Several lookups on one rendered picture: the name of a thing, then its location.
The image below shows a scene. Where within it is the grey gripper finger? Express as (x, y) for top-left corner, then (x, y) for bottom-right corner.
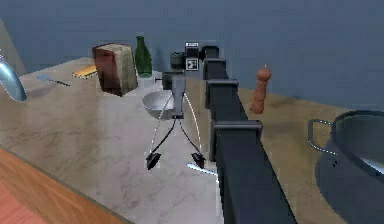
(179, 93), (207, 170)
(145, 92), (178, 171)

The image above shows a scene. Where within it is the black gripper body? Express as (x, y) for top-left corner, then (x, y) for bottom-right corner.
(154, 50), (188, 120)

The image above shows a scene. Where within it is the silver metal bowl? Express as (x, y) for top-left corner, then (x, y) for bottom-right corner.
(141, 89), (198, 121)

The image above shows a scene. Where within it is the silver knife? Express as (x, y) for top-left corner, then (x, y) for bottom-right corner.
(185, 162), (218, 177)

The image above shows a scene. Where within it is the green glass bottle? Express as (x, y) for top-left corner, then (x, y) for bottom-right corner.
(134, 35), (154, 79)

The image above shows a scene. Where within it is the brown bread loaf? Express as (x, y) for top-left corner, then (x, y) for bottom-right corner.
(92, 43), (139, 98)

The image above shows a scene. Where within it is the brown wooden pepper mill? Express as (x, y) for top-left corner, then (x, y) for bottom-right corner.
(249, 64), (273, 115)

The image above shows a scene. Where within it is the flat yellow orange block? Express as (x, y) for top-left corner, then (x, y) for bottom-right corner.
(71, 64), (99, 80)

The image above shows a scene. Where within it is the silver curved tap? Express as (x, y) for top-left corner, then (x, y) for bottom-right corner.
(0, 53), (28, 102)

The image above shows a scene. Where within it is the large grey cooking pot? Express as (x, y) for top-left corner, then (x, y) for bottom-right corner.
(307, 109), (384, 224)

